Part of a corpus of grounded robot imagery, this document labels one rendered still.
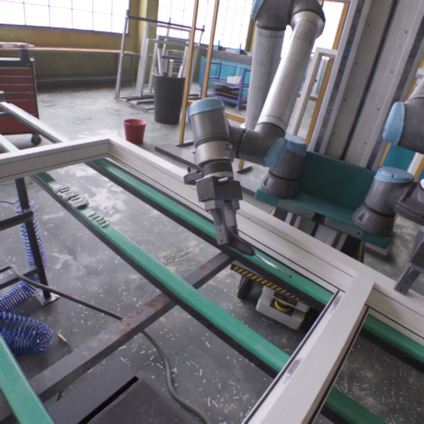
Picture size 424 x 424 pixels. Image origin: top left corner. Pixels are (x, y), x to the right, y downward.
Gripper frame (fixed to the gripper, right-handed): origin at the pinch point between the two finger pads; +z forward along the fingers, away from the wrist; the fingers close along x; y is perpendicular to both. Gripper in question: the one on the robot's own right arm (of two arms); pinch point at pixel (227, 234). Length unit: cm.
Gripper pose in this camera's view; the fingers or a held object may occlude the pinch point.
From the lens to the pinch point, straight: 68.3
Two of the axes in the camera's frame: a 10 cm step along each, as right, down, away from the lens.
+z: 1.6, 9.8, -1.1
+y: 8.2, -1.9, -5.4
